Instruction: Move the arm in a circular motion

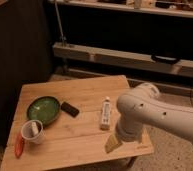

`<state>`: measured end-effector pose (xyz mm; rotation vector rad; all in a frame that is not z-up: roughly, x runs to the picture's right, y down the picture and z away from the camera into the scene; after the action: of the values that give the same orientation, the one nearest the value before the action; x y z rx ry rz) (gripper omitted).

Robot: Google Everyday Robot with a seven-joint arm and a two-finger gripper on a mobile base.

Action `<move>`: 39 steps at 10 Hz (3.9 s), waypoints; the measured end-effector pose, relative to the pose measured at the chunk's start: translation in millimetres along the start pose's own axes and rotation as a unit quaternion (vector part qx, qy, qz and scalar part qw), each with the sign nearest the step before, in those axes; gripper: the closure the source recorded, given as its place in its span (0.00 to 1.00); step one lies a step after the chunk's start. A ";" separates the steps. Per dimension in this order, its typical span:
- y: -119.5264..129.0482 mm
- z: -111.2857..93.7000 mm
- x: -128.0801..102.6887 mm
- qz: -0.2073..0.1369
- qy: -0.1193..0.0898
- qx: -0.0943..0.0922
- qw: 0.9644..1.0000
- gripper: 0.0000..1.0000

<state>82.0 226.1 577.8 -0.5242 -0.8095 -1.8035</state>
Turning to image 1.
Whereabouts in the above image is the black object on shelf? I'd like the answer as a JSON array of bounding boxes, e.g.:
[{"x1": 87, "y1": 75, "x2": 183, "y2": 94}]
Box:
[{"x1": 151, "y1": 55, "x2": 180, "y2": 65}]

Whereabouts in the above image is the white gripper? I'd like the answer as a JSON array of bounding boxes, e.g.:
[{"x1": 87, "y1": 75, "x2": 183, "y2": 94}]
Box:
[{"x1": 105, "y1": 116, "x2": 143, "y2": 153}]

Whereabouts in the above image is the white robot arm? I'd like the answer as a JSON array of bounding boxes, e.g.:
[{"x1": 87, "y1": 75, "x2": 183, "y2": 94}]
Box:
[{"x1": 105, "y1": 83, "x2": 193, "y2": 153}]

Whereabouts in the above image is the wooden low table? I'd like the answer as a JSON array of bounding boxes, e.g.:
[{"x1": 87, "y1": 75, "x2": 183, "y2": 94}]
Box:
[{"x1": 0, "y1": 75, "x2": 154, "y2": 171}]

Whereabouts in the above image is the white tube with cap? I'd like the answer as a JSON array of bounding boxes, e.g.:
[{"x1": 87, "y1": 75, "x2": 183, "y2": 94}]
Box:
[{"x1": 100, "y1": 97, "x2": 111, "y2": 130}]

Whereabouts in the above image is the black rectangular block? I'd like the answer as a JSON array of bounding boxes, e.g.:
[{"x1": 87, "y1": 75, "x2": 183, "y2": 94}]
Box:
[{"x1": 61, "y1": 102, "x2": 79, "y2": 117}]

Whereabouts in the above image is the wooden upper shelf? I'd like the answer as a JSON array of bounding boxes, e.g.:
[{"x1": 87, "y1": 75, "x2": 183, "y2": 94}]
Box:
[{"x1": 47, "y1": 0, "x2": 193, "y2": 19}]

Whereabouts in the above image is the green round bowl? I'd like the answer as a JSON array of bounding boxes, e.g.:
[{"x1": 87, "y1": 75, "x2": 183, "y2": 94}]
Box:
[{"x1": 27, "y1": 96, "x2": 60, "y2": 126}]

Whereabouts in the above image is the white paper cup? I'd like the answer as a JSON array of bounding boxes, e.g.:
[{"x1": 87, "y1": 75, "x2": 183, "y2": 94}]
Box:
[{"x1": 21, "y1": 120, "x2": 44, "y2": 144}]

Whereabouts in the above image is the grey metal pole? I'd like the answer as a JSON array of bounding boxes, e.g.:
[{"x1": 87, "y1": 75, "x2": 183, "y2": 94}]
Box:
[{"x1": 54, "y1": 0, "x2": 66, "y2": 46}]

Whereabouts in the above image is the white item inside cup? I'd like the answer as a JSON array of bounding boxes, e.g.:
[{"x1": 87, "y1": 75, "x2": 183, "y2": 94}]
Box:
[{"x1": 31, "y1": 122, "x2": 39, "y2": 136}]

